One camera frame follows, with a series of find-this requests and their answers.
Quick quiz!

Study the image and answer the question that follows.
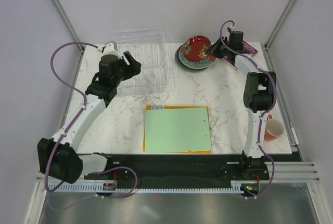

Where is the red and teal plate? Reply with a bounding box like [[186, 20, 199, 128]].
[[178, 44, 216, 70]]

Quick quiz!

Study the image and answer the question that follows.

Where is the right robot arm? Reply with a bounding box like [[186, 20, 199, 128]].
[[204, 30, 277, 159]]

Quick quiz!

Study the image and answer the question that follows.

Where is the right aluminium frame post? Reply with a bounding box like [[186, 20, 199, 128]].
[[263, 0, 298, 51]]

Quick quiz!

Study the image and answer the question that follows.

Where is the purple book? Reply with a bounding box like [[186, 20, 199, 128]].
[[224, 40, 259, 73]]

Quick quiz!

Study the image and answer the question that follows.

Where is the aluminium frame post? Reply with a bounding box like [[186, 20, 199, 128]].
[[263, 0, 298, 51], [50, 0, 80, 42]]

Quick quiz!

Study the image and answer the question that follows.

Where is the aluminium front rail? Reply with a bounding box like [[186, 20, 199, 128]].
[[49, 160, 319, 184]]

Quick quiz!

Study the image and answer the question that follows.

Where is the left aluminium frame post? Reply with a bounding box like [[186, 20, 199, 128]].
[[50, 0, 80, 42]]

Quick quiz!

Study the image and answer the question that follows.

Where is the white wire dish rack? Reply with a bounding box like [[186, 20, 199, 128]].
[[112, 28, 171, 96]]

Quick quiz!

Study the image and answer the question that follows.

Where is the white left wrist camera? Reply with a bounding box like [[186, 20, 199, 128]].
[[97, 41, 121, 59]]

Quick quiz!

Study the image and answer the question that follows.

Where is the purple cable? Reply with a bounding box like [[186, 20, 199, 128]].
[[44, 41, 138, 211], [220, 20, 278, 200]]

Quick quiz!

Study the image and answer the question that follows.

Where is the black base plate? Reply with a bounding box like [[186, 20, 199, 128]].
[[83, 152, 304, 190]]

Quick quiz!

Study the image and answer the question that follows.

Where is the white cable duct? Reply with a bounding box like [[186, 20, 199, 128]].
[[49, 180, 260, 194]]

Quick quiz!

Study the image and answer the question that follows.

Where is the orange plastic cup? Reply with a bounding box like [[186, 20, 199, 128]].
[[264, 114, 285, 141]]

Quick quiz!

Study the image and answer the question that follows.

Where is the orange folder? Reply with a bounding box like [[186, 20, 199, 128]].
[[142, 104, 212, 154]]

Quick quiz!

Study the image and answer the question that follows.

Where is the small dark red plate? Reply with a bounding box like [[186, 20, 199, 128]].
[[182, 35, 211, 62]]

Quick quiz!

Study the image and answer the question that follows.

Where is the grey-green plate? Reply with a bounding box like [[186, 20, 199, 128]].
[[174, 47, 214, 73]]

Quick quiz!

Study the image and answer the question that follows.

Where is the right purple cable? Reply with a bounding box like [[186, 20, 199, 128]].
[[220, 20, 278, 200]]

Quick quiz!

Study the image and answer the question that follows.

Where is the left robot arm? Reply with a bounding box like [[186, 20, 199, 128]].
[[37, 51, 142, 186]]

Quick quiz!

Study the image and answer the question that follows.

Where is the light green cutting board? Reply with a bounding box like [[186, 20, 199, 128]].
[[144, 107, 212, 154]]

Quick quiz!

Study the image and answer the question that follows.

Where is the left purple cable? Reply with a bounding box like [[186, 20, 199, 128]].
[[44, 41, 138, 211]]

